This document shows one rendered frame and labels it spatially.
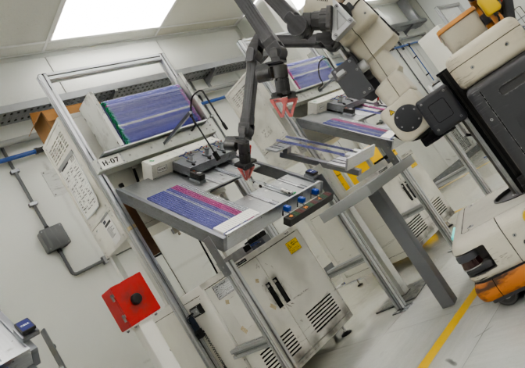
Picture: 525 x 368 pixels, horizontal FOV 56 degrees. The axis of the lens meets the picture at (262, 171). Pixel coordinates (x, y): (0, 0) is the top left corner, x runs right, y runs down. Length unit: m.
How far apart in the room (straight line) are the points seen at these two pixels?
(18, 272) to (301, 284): 2.02
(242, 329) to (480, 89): 1.36
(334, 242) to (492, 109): 2.01
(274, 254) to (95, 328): 1.69
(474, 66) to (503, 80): 0.10
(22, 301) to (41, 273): 0.22
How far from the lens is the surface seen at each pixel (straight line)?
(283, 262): 2.48
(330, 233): 3.53
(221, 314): 2.21
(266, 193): 2.30
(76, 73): 2.73
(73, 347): 3.68
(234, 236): 1.98
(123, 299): 1.83
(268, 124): 3.54
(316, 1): 2.07
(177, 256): 4.13
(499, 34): 1.78
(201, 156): 2.59
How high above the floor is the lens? 0.62
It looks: 7 degrees up
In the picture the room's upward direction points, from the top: 33 degrees counter-clockwise
